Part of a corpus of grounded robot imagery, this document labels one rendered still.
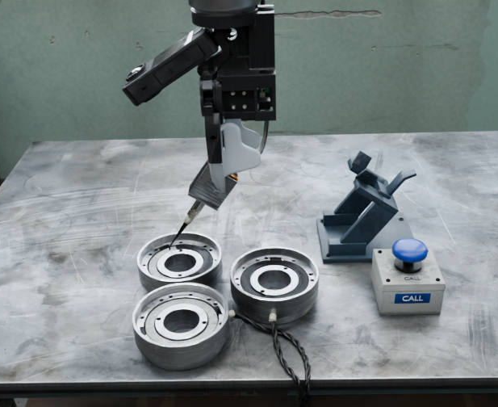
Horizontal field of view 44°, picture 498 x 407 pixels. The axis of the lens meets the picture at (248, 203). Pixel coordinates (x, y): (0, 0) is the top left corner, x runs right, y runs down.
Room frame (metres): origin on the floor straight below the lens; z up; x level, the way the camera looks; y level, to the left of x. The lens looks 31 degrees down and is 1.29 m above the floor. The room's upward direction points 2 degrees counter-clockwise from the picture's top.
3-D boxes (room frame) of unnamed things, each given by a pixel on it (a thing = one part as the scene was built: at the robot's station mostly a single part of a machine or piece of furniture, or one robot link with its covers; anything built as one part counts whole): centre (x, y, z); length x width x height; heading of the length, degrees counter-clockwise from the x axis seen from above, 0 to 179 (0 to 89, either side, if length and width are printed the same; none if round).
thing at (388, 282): (0.58, -0.19, 0.82); 0.08 x 0.07 x 0.05; 88
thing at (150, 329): (0.52, 0.08, 0.82); 0.08 x 0.08 x 0.02
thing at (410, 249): (0.58, -0.18, 0.85); 0.04 x 0.04 x 0.05
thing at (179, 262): (0.63, 0.09, 0.82); 0.10 x 0.10 x 0.04
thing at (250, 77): (0.66, 0.01, 1.07); 0.09 x 0.08 x 0.12; 89
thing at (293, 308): (0.59, -0.03, 0.82); 0.10 x 0.10 x 0.04
